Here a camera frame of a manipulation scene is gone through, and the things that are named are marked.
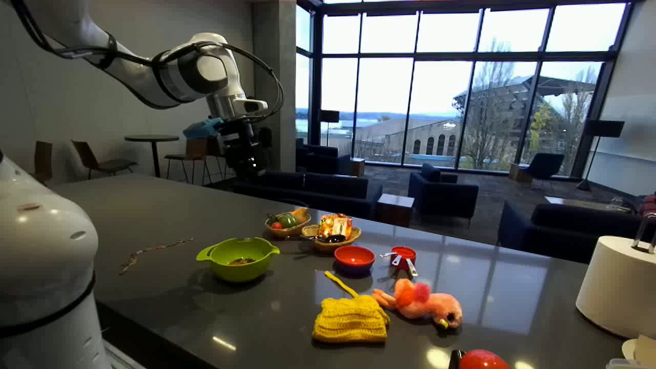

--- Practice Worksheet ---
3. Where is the wooden lounge chair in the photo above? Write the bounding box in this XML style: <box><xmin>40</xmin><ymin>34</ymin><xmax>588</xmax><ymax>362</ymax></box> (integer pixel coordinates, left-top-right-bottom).
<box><xmin>70</xmin><ymin>140</ymin><xmax>137</xmax><ymax>180</ymax></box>

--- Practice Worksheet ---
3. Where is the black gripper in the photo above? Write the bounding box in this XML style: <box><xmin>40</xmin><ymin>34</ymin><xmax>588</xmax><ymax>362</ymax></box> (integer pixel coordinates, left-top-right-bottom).
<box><xmin>215</xmin><ymin>119</ymin><xmax>269</xmax><ymax>182</ymax></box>

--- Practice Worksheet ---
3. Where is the white paper roll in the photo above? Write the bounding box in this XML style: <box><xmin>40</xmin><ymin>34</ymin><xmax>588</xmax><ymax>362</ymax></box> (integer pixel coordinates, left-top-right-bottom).
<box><xmin>574</xmin><ymin>233</ymin><xmax>656</xmax><ymax>339</ymax></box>

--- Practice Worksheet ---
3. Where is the wicker basket with bread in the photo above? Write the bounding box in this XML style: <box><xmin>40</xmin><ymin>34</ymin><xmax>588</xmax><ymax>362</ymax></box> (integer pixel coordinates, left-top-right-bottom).
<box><xmin>300</xmin><ymin>212</ymin><xmax>362</xmax><ymax>253</ymax></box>

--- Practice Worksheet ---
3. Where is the red round object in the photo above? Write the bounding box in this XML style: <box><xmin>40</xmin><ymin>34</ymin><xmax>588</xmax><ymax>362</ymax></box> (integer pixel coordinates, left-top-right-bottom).
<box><xmin>449</xmin><ymin>347</ymin><xmax>513</xmax><ymax>369</ymax></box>

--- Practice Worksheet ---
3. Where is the thin bead chain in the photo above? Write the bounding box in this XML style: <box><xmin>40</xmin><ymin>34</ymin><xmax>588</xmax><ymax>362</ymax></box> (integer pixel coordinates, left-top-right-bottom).
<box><xmin>118</xmin><ymin>236</ymin><xmax>196</xmax><ymax>276</ymax></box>

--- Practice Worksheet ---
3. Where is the dark armchair by window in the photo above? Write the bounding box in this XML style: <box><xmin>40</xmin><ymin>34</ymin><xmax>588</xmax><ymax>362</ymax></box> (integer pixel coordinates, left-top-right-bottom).
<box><xmin>517</xmin><ymin>152</ymin><xmax>567</xmax><ymax>185</ymax></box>

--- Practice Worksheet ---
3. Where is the blue armchair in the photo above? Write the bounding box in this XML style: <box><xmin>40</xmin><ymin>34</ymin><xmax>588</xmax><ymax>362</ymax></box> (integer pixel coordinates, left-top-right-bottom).
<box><xmin>407</xmin><ymin>161</ymin><xmax>482</xmax><ymax>222</ymax></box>

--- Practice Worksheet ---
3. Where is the green bowl with spout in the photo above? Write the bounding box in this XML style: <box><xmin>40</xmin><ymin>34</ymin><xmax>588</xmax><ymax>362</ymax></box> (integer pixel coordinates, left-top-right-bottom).
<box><xmin>194</xmin><ymin>236</ymin><xmax>284</xmax><ymax>285</ymax></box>

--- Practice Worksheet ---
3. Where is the wooden stool chair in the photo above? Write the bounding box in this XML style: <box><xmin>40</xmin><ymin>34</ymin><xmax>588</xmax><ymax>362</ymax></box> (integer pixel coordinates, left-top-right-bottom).
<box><xmin>162</xmin><ymin>134</ymin><xmax>222</xmax><ymax>186</ymax></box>

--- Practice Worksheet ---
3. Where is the dark cube side table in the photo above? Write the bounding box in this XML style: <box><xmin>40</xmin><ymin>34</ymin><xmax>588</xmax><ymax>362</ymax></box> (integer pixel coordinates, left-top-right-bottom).
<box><xmin>375</xmin><ymin>193</ymin><xmax>418</xmax><ymax>228</ymax></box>

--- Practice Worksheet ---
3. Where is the orange bowl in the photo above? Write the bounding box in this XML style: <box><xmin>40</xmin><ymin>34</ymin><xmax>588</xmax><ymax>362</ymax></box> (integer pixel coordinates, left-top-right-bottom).
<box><xmin>332</xmin><ymin>244</ymin><xmax>377</xmax><ymax>276</ymax></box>

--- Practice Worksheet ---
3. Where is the yellow knitted cloth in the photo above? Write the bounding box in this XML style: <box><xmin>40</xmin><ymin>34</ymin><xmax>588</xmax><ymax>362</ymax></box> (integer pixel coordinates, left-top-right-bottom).
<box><xmin>312</xmin><ymin>269</ymin><xmax>392</xmax><ymax>344</ymax></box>

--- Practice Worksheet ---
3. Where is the brown wooden chair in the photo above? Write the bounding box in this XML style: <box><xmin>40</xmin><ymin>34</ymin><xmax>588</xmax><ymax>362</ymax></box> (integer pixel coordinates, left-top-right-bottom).
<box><xmin>33</xmin><ymin>140</ymin><xmax>55</xmax><ymax>186</ymax></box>

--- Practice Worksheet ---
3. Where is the black music stand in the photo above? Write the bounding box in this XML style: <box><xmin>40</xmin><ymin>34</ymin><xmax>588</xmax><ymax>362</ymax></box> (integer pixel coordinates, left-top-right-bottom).
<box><xmin>574</xmin><ymin>119</ymin><xmax>627</xmax><ymax>195</ymax></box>

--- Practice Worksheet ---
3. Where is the round cafe table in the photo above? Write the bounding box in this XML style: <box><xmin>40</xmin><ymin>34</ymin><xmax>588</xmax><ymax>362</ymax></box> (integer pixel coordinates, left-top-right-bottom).
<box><xmin>123</xmin><ymin>132</ymin><xmax>183</xmax><ymax>179</ymax></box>

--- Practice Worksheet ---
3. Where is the dark blue couch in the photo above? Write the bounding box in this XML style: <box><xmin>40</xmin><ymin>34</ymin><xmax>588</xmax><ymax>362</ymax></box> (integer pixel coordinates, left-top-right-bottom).
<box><xmin>496</xmin><ymin>198</ymin><xmax>649</xmax><ymax>264</ymax></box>

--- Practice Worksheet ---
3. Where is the small red measuring cup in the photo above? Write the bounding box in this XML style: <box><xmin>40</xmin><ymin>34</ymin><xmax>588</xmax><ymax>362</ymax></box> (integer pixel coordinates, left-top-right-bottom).
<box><xmin>381</xmin><ymin>244</ymin><xmax>420</xmax><ymax>279</ymax></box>

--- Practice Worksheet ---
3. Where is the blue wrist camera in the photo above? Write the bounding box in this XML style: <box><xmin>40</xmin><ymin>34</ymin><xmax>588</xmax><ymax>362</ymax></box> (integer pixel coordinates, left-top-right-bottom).
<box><xmin>183</xmin><ymin>117</ymin><xmax>226</xmax><ymax>144</ymax></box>

